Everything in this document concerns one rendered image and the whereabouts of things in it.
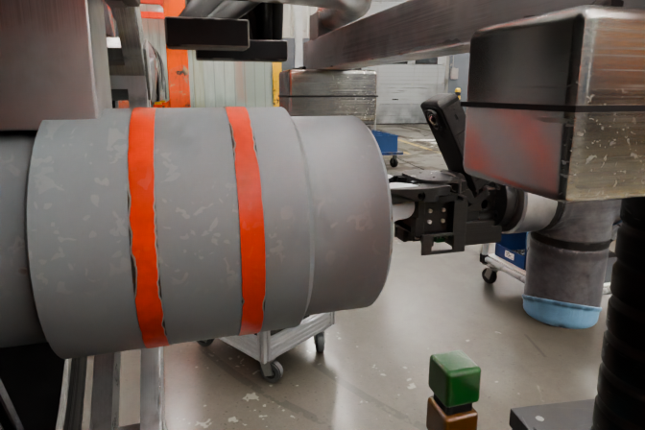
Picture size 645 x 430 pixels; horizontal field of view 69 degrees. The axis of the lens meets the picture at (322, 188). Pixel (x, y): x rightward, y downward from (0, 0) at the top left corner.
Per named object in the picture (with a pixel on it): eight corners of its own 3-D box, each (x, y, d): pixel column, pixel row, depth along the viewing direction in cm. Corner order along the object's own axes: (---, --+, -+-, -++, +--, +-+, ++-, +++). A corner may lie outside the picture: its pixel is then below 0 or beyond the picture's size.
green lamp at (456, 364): (426, 386, 50) (427, 352, 49) (459, 380, 51) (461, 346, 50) (445, 411, 46) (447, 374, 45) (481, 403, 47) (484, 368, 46)
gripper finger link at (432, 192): (393, 207, 45) (464, 199, 49) (394, 192, 45) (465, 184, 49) (368, 198, 49) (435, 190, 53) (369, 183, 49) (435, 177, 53)
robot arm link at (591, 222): (637, 239, 56) (652, 157, 54) (553, 249, 53) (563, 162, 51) (577, 217, 65) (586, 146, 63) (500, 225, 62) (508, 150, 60)
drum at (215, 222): (50, 300, 34) (26, 105, 31) (329, 270, 40) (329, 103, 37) (-36, 433, 21) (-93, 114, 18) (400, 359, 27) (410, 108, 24)
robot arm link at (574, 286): (591, 304, 66) (604, 221, 64) (603, 346, 56) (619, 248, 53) (520, 293, 70) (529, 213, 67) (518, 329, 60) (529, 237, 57)
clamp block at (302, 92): (278, 120, 49) (277, 67, 48) (360, 118, 51) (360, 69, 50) (288, 123, 44) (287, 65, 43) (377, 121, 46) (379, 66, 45)
